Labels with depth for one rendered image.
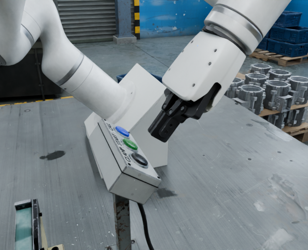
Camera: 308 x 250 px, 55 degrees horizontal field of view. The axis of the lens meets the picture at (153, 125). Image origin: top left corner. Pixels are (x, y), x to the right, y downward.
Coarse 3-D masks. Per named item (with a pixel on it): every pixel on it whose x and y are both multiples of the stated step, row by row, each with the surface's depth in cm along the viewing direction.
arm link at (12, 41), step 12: (0, 0) 61; (12, 0) 62; (24, 0) 65; (0, 12) 64; (12, 12) 64; (0, 24) 66; (12, 24) 67; (0, 36) 68; (12, 36) 68; (24, 36) 74; (0, 48) 70; (12, 48) 71; (24, 48) 74; (0, 60) 73; (12, 60) 74
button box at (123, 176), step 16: (96, 128) 55; (112, 128) 53; (96, 144) 52; (112, 144) 48; (96, 160) 50; (112, 160) 45; (128, 160) 44; (112, 176) 43; (128, 176) 42; (144, 176) 44; (112, 192) 43; (128, 192) 44; (144, 192) 45
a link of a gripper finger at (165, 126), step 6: (180, 108) 43; (186, 108) 42; (180, 114) 42; (162, 120) 44; (168, 120) 44; (174, 120) 44; (180, 120) 44; (156, 126) 44; (162, 126) 44; (168, 126) 44; (174, 126) 44; (150, 132) 44; (156, 132) 44; (162, 132) 44; (168, 132) 44; (162, 138) 45; (168, 138) 46
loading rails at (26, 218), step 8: (24, 200) 58; (32, 200) 58; (16, 208) 57; (24, 208) 58; (32, 208) 56; (16, 216) 56; (24, 216) 56; (32, 216) 55; (40, 216) 57; (16, 224) 54; (24, 224) 54; (32, 224) 53; (40, 224) 56; (16, 232) 52; (24, 232) 52; (32, 232) 53; (40, 232) 54; (16, 240) 51; (24, 240) 51; (32, 240) 51; (40, 240) 51; (16, 248) 49; (24, 248) 49; (32, 248) 49; (40, 248) 49; (48, 248) 61; (56, 248) 60
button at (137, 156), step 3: (132, 153) 46; (135, 153) 46; (132, 156) 45; (135, 156) 45; (138, 156) 46; (141, 156) 47; (135, 159) 45; (138, 159) 45; (141, 159) 45; (144, 159) 46; (138, 162) 45; (141, 162) 45; (144, 162) 45; (147, 162) 46; (144, 165) 45
